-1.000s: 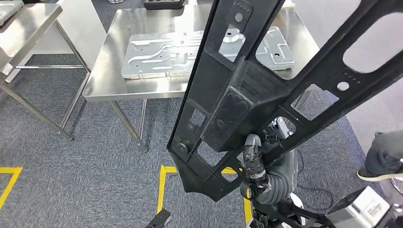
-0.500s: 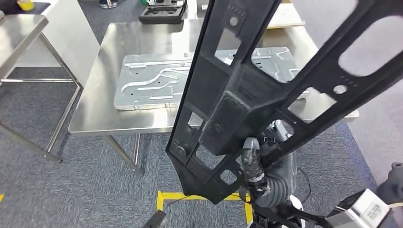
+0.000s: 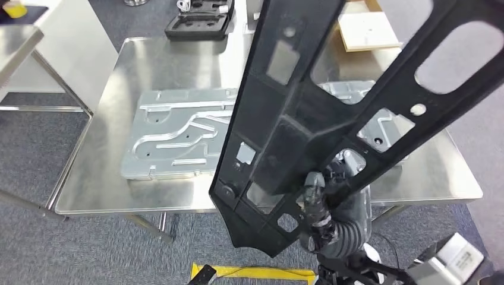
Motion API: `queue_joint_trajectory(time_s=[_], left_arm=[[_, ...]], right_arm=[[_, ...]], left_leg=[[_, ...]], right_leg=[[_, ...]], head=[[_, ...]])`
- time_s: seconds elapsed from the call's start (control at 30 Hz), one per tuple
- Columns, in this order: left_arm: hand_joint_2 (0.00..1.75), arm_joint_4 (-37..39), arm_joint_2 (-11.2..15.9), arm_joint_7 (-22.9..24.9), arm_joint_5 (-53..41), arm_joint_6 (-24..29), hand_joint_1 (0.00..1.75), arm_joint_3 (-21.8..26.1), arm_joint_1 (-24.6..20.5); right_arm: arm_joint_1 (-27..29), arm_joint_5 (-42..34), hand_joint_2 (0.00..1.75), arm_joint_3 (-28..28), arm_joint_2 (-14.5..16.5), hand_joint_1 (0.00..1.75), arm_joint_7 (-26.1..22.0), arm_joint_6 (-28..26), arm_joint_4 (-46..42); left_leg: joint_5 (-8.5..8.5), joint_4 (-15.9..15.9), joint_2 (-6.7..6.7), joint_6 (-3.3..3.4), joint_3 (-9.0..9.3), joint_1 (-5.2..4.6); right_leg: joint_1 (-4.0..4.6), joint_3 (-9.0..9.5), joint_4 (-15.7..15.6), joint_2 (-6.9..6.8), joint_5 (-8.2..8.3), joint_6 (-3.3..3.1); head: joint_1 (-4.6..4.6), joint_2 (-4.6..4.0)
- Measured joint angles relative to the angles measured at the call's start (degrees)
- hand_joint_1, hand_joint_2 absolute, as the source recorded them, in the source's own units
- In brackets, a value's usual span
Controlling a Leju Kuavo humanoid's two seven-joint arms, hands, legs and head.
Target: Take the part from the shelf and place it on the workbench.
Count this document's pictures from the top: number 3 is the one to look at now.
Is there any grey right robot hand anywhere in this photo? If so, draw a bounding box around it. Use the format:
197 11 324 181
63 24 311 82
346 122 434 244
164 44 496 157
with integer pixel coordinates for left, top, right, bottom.
301 148 373 251

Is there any black plastic frame part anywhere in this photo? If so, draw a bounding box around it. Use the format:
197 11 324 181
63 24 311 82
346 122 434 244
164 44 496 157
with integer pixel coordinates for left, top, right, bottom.
209 0 504 259

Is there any stainless steel workbench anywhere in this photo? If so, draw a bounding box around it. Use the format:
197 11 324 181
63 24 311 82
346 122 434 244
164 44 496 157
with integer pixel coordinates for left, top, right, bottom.
46 36 484 245

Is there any yellow floor tape square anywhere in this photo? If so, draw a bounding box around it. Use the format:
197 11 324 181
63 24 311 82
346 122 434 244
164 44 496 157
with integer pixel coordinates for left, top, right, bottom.
191 262 317 285

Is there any stamped sheet metal plate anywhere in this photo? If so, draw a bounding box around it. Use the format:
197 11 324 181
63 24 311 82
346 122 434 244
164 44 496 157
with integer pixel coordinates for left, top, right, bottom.
119 80 410 182

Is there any white foam board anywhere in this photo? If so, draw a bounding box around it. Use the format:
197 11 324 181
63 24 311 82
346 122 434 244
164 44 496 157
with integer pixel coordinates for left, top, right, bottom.
338 11 402 53

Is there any cardboard box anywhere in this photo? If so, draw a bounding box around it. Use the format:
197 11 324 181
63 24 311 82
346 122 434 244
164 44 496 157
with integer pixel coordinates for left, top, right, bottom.
345 0 381 14

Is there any black foam-lined case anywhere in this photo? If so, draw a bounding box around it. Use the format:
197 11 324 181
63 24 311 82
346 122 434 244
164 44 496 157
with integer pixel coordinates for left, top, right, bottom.
164 0 236 42

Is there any white cabinet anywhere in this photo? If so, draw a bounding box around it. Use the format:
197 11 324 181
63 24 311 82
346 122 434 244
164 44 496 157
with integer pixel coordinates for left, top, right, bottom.
8 0 119 113

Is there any steel side table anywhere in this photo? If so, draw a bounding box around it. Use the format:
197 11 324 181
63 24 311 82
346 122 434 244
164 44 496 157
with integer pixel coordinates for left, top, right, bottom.
0 25 94 221

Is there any dark blue pad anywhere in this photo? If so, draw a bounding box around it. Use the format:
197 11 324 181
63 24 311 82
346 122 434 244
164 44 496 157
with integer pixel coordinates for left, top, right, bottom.
0 4 49 26

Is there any yellow tape roll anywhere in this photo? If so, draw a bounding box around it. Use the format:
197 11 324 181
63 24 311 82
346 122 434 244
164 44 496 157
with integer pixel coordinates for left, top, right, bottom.
2 0 29 19

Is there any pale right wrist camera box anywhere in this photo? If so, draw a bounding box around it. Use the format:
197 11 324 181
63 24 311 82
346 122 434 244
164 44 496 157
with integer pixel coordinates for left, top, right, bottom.
407 232 485 285

